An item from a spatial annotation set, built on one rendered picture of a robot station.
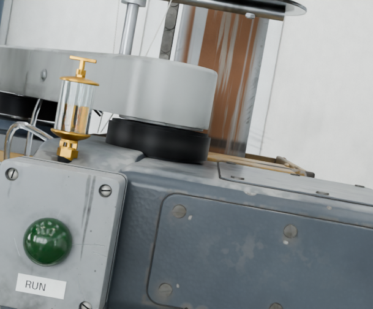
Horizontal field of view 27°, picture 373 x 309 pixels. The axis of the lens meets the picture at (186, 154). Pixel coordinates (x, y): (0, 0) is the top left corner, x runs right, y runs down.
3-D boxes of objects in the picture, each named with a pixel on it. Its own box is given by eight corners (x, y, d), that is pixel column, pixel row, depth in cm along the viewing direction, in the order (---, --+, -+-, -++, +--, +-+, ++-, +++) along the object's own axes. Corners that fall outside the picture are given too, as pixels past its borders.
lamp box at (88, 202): (-23, 301, 47) (0, 157, 47) (-3, 286, 52) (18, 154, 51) (96, 324, 47) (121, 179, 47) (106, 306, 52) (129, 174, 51)
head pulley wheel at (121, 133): (97, 147, 63) (102, 116, 63) (111, 143, 72) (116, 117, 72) (206, 166, 62) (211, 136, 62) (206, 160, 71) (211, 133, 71)
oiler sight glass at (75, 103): (50, 128, 54) (58, 79, 54) (57, 127, 56) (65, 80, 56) (85, 134, 54) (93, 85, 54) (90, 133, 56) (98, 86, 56)
